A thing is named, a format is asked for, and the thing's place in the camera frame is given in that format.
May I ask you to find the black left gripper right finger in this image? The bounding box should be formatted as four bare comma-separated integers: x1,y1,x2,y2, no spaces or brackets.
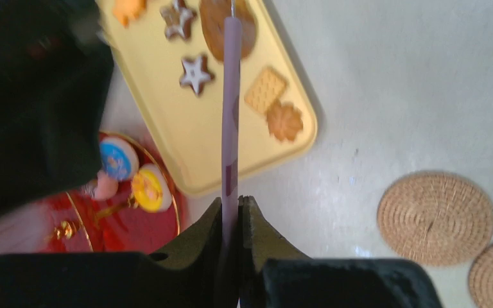
239,196,442,307

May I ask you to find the orange fish shaped cookie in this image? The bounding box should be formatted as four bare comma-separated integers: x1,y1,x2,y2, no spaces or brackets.
112,0,147,28

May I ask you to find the red three-tier cake stand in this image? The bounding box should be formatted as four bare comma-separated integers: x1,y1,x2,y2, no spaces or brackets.
38,132,181,253

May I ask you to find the blue iced donut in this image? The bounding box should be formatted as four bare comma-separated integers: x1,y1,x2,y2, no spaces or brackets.
99,136,139,182

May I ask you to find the brown star cookie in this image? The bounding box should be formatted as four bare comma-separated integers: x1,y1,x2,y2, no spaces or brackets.
160,0,197,41

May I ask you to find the white star cookie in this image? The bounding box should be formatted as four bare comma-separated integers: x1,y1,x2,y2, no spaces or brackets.
179,53,215,97

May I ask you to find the yellow iced donut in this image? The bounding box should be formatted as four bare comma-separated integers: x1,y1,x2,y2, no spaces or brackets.
130,164,172,213

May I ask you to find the flower shaped cookie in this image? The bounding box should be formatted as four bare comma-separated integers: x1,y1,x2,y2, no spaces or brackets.
266,101,304,142

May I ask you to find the pink macaron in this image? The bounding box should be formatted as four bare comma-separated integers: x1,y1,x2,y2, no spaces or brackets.
80,170,119,201

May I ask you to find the square cracker biscuit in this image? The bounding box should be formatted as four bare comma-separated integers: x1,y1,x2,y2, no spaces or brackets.
244,66,288,115

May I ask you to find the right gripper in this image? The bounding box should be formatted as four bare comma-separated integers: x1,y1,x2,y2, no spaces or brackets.
0,1,114,217

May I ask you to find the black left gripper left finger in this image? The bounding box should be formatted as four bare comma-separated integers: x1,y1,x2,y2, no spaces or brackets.
0,198,221,307

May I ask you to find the yellow serving tray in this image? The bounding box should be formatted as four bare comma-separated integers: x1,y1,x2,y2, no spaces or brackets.
98,1,318,196

